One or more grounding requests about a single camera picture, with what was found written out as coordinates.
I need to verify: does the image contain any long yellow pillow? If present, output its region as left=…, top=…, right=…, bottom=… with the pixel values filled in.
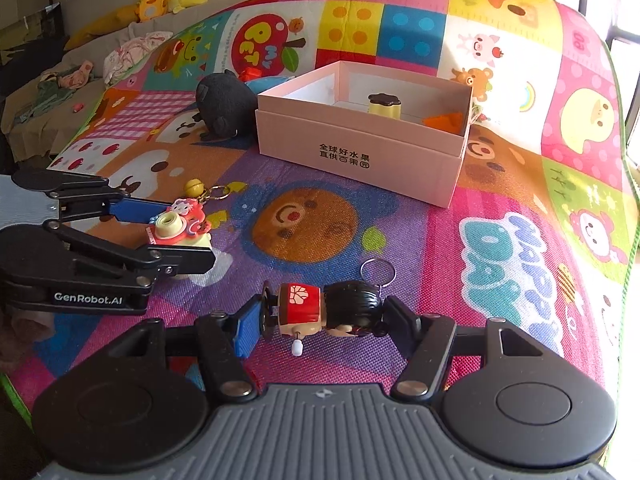
left=67, top=2, right=143, bottom=48

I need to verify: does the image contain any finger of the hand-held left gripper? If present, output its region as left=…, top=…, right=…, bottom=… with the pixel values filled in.
left=11, top=167, right=176, bottom=226
left=42, top=222, right=217, bottom=283

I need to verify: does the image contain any black plush toy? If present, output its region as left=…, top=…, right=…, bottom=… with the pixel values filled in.
left=195, top=70, right=260, bottom=142

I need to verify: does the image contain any pink cardboard box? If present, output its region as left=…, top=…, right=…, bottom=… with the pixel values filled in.
left=255, top=60, right=473, bottom=208

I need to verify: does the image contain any small pink cloth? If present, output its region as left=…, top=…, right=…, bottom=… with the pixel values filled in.
left=55, top=60, right=96, bottom=90

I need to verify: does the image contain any dark cabinet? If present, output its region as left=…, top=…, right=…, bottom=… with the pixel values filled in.
left=0, top=2, right=68, bottom=91

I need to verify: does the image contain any blue tissue pack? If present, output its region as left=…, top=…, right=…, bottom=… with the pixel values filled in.
left=245, top=76, right=293, bottom=96

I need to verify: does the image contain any orange toy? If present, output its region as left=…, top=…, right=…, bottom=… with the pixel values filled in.
left=422, top=110, right=463, bottom=133

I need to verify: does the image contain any green cloth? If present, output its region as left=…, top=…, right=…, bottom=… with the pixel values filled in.
left=15, top=80, right=66, bottom=123

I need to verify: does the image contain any yellow duck plush backpack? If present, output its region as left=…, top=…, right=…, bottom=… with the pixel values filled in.
left=137, top=0, right=173, bottom=23

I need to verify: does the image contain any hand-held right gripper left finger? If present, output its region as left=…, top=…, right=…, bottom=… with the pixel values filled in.
left=115, top=294, right=266, bottom=406

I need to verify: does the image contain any pink toy camera keychain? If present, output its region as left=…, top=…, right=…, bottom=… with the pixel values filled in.
left=145, top=179, right=232, bottom=251

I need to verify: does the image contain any red wind-up doll keychain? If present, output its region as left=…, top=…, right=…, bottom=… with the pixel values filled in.
left=259, top=258, right=399, bottom=357

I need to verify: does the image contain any colourful cartoon play mat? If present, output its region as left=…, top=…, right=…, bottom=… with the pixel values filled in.
left=0, top=0, right=640, bottom=466

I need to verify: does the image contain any beige sofa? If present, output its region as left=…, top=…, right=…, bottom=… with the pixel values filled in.
left=0, top=10, right=171, bottom=161

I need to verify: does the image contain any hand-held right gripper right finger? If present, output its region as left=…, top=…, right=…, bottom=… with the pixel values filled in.
left=382, top=296, right=538, bottom=403

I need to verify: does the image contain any pink and white cloth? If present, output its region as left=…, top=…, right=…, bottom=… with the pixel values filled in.
left=102, top=31, right=173, bottom=86

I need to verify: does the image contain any yellow toy with brown cap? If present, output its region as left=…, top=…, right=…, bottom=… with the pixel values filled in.
left=367, top=92, right=403, bottom=118

